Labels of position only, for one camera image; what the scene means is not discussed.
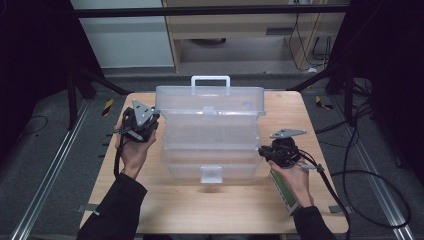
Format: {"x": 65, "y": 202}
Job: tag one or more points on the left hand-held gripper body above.
{"x": 141, "y": 115}

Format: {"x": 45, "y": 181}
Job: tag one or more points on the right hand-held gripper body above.
{"x": 286, "y": 150}

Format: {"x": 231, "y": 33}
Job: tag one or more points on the green and white box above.
{"x": 283, "y": 191}

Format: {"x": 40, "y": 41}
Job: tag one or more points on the clear plastic storage box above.
{"x": 210, "y": 133}

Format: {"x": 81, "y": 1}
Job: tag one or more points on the person's right hand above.
{"x": 296, "y": 181}

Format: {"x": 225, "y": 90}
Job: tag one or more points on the person's left hand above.
{"x": 133, "y": 155}

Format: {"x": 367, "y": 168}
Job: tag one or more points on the yellow and black tape strip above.
{"x": 107, "y": 107}
{"x": 322, "y": 104}

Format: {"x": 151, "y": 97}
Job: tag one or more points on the black metal stand leg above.
{"x": 72, "y": 100}
{"x": 320, "y": 75}

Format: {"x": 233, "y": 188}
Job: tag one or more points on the white cabinet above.
{"x": 126, "y": 40}

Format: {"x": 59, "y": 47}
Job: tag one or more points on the grey tape piece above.
{"x": 338, "y": 209}
{"x": 87, "y": 208}

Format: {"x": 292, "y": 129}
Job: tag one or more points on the white plug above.
{"x": 311, "y": 70}

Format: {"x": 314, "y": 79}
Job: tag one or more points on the light wooden desk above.
{"x": 233, "y": 26}

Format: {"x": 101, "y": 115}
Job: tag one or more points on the aluminium floor rail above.
{"x": 373, "y": 180}
{"x": 46, "y": 180}

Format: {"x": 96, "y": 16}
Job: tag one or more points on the black horizontal frame bar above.
{"x": 200, "y": 11}

